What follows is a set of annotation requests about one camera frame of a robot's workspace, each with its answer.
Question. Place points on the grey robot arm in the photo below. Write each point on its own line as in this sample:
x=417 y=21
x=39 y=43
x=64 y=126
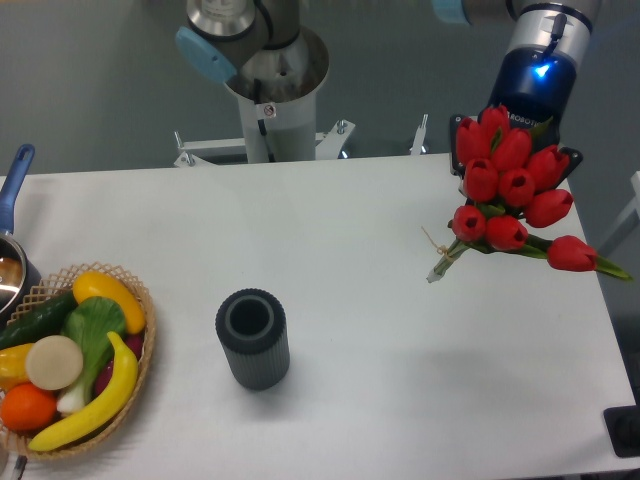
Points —
x=220 y=37

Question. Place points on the blue handled saucepan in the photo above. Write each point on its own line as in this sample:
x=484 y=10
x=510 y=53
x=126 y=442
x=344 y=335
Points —
x=18 y=274

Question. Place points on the woven wicker basket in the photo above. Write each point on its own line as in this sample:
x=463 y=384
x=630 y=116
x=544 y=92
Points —
x=53 y=286

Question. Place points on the red tulip bouquet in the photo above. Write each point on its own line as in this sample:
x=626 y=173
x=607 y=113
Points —
x=509 y=188

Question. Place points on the dark grey ribbed vase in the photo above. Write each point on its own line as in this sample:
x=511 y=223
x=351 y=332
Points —
x=251 y=326

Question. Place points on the white frame at right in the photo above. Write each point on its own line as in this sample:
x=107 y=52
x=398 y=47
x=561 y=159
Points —
x=624 y=224

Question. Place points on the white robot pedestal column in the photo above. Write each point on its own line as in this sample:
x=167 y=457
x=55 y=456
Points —
x=276 y=93

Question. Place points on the black device at edge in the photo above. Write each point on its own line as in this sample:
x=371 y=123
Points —
x=623 y=428

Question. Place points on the green bok choy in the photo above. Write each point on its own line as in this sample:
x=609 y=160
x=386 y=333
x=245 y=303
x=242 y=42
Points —
x=87 y=326

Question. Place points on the green cucumber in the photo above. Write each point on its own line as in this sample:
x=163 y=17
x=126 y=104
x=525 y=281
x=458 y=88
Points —
x=44 y=320

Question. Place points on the beige round disc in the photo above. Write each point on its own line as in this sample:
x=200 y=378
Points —
x=54 y=363

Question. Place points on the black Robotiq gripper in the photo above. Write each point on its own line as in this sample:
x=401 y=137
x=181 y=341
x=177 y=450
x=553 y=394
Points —
x=535 y=91

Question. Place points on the white metal base bracket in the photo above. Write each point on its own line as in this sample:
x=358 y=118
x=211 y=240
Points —
x=210 y=149

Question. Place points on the yellow bell pepper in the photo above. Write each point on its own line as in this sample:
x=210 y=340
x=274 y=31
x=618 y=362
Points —
x=13 y=366

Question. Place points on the purple red vegetable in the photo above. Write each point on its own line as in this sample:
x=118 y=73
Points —
x=135 y=344

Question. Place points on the yellow banana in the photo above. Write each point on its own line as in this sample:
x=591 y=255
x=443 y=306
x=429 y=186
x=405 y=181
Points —
x=101 y=409

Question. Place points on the orange fruit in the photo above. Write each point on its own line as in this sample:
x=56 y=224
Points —
x=28 y=408

